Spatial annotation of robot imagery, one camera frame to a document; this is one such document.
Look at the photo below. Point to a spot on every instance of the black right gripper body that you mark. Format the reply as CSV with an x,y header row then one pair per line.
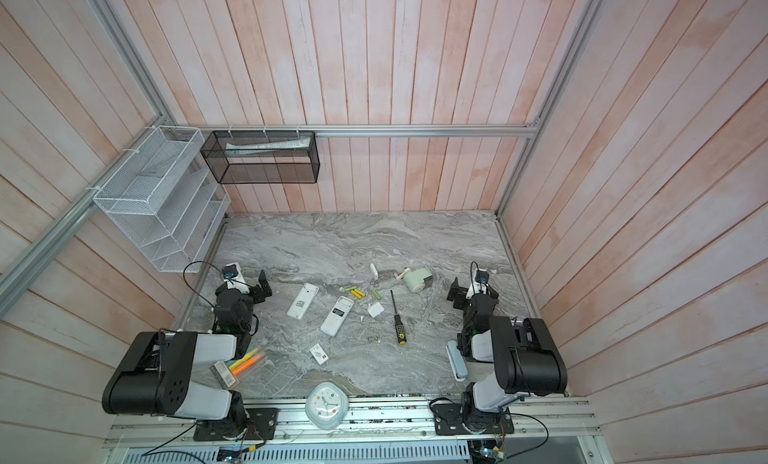
x,y
493,301

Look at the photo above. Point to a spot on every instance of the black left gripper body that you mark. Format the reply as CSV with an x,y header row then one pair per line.
x,y
248,300

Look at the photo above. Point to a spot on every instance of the black yellow handled screwdriver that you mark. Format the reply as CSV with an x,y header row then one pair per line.
x,y
399,325

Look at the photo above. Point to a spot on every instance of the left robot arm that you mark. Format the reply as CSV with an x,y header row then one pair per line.
x,y
155,375

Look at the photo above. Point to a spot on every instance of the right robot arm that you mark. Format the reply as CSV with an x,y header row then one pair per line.
x,y
522,352

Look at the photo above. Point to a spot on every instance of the mint green pencil sharpener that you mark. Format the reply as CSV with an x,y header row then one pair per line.
x,y
416,279

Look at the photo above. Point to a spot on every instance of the light blue glasses case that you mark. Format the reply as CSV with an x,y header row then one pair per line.
x,y
456,361

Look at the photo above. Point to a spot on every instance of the pack of coloured highlighters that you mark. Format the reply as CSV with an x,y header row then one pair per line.
x,y
230,374

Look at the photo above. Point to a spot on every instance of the small white red card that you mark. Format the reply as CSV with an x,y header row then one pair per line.
x,y
319,354

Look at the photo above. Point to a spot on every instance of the white round alarm clock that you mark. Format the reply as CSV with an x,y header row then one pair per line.
x,y
327,406

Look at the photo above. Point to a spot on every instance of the white paper in basket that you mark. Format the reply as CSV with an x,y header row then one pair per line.
x,y
282,149

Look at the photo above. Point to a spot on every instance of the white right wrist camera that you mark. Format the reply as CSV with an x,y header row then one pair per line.
x,y
480,283

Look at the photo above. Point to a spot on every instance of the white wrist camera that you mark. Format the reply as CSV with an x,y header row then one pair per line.
x,y
233,279
480,283

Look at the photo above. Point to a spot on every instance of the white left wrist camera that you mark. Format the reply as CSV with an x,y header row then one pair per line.
x,y
233,279

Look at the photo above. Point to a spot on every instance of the white wire mesh shelf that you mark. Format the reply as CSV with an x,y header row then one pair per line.
x,y
169,211

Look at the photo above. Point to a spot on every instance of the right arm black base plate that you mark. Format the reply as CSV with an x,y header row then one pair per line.
x,y
452,419

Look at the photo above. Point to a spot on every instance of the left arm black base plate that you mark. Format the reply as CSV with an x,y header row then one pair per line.
x,y
254,423

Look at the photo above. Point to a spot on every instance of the black wire mesh basket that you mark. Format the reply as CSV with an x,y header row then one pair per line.
x,y
269,170

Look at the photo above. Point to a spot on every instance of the aluminium front rail frame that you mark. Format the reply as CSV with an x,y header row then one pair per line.
x,y
378,429

